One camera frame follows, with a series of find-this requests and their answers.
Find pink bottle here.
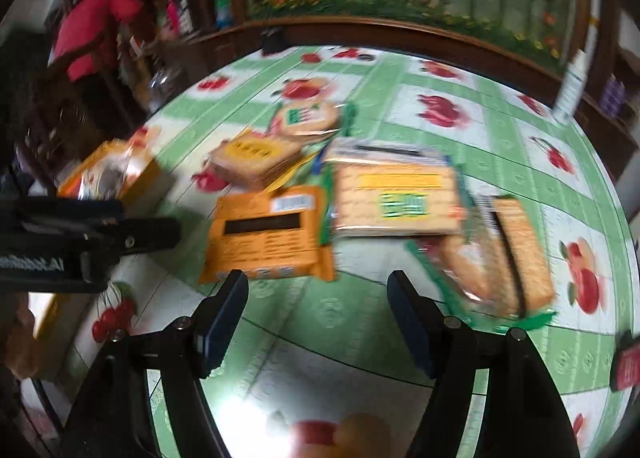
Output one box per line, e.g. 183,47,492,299
166,0,185,34

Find wooden sideboard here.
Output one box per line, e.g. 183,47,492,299
150,22,261,103

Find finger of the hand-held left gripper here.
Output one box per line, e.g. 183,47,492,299
85,217,182,263
15,197,126,226

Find clear dark-striped cracker packet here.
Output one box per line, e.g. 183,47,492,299
405,194,559,333

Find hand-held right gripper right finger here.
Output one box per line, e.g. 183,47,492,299
386,269,583,458

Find small black device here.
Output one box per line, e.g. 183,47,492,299
260,28,289,57

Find person's left hand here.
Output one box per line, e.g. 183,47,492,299
2,308,41,381

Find yellow sandwich biscuit packet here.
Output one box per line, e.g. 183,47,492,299
206,130,307,191

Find red and black device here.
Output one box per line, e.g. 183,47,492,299
610,333,640,393

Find green fruit-print tablecloth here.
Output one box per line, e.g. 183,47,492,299
65,45,631,458

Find white plastic bottle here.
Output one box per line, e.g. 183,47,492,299
551,49,589,125

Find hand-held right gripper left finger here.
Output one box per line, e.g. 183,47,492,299
60,268,251,458

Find purple bottle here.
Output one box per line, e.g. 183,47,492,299
601,78,617,119
614,80,630,119

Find blue-green plastic bag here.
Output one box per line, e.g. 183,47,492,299
214,0,237,29

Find green cracker packet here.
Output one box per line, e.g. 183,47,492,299
320,163,468,239

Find white biscuit packet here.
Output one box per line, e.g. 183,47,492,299
324,139,453,169

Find round cracker packet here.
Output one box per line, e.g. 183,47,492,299
271,102,347,139

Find orange soda cracker packet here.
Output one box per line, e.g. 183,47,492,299
59,163,101,199
82,140,151,201
199,184,337,285

